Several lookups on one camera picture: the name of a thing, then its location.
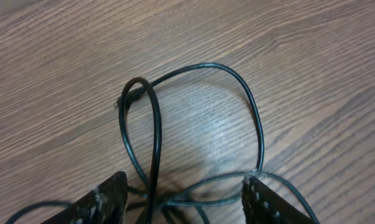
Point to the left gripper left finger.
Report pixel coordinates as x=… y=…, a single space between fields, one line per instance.
x=105 y=204

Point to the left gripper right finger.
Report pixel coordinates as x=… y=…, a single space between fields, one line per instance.
x=262 y=205

